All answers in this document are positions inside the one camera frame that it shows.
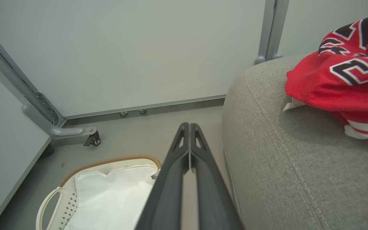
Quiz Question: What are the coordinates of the grey fabric sofa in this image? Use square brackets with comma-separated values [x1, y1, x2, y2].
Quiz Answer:
[221, 54, 368, 230]

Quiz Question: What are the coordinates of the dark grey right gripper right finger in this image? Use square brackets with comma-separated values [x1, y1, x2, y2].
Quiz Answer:
[190, 123, 244, 230]

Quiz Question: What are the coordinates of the red sports jersey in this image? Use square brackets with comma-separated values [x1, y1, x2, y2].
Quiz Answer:
[282, 11, 368, 150]

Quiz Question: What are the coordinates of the grey metal support foot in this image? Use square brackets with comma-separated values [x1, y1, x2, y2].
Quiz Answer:
[22, 103, 98, 140]

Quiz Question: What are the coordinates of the white laundry basket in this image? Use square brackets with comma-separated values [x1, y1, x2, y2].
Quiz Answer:
[36, 154, 162, 230]

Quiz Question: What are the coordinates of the black caster wheel with brake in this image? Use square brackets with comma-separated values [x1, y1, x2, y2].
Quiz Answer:
[83, 129, 101, 147]

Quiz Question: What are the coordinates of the white basket liner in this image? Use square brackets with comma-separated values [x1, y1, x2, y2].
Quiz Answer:
[64, 164, 160, 230]

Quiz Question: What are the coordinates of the white partition panel with screws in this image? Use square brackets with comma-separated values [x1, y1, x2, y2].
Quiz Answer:
[0, 0, 276, 127]

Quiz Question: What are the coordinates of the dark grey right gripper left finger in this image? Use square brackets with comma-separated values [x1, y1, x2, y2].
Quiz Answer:
[134, 122, 190, 230]

